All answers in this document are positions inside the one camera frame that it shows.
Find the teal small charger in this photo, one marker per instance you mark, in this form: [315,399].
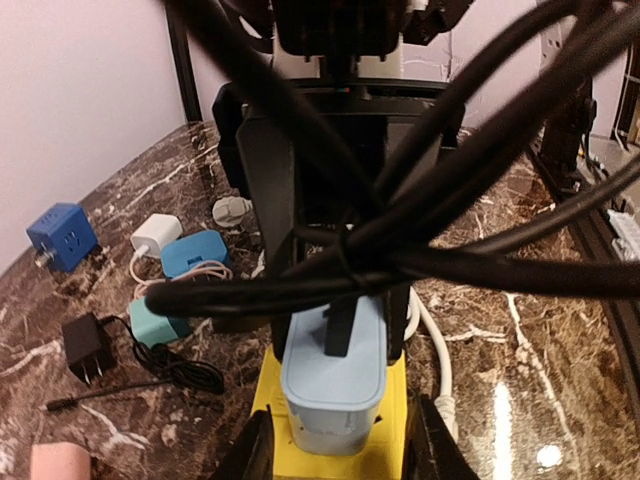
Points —
[151,329]

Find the light blue USB charger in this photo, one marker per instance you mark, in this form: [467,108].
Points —
[313,380]

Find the black frame post right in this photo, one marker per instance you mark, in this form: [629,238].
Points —
[183,66]

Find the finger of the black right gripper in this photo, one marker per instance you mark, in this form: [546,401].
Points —
[268,160]
[411,146]

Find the blue small charger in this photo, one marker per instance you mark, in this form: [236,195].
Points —
[202,250]

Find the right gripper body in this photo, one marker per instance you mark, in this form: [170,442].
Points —
[340,33]

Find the black power adapter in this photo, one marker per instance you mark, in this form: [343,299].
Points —
[88,354]

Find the dark blue cube adapter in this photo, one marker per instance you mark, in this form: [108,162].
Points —
[62,237]

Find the white USB charger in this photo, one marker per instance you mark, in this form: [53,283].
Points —
[154,234]

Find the pink USB charger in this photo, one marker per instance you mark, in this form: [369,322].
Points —
[59,461]

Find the yellow cube plug adapter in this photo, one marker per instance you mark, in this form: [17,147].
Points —
[365,445]

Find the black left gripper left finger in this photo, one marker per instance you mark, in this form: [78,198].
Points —
[252,455]

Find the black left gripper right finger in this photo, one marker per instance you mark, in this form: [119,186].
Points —
[431,450]

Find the white three-pin plug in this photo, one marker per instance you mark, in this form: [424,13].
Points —
[230,211]

